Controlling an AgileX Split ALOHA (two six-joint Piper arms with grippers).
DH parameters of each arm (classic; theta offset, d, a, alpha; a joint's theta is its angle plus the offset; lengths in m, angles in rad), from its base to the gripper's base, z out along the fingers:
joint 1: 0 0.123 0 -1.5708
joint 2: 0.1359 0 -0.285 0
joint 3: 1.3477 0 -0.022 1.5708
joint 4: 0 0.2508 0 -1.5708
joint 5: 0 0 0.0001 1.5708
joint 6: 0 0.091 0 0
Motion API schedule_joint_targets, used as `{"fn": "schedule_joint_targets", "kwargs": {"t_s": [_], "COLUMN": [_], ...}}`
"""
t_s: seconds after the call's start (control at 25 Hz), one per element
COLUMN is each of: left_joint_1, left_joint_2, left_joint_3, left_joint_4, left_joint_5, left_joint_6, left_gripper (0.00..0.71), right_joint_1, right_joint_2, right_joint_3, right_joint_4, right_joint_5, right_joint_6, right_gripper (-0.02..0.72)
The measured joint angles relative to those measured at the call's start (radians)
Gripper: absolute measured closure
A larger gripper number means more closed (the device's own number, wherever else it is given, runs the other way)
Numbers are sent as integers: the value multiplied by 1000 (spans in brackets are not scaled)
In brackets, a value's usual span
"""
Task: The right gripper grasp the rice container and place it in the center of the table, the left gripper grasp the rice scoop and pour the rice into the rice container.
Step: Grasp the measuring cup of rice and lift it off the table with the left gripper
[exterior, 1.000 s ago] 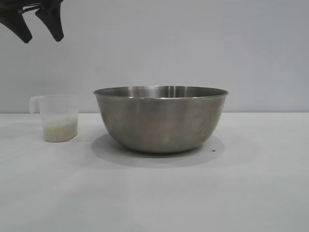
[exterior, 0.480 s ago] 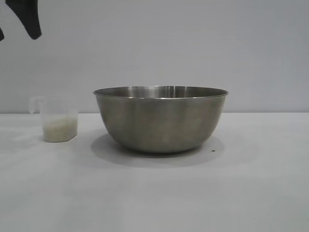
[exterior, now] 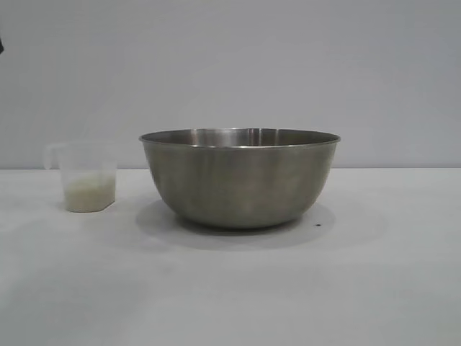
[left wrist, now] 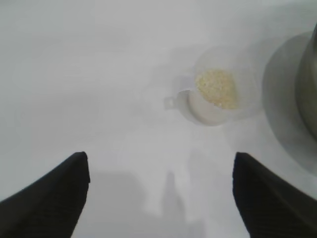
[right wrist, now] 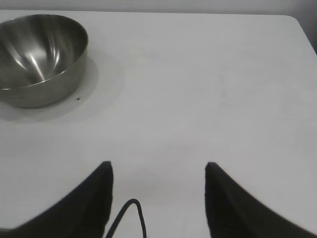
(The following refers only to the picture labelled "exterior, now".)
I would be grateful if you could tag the stainless steel mixing bowl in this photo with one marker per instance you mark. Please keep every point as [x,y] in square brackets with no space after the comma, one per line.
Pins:
[234,180]

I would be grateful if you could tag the clear plastic measuring cup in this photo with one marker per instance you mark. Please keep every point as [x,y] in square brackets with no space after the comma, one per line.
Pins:
[90,158]

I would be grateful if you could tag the white uncooked rice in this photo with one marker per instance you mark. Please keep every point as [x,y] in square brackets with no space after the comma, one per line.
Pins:
[90,192]

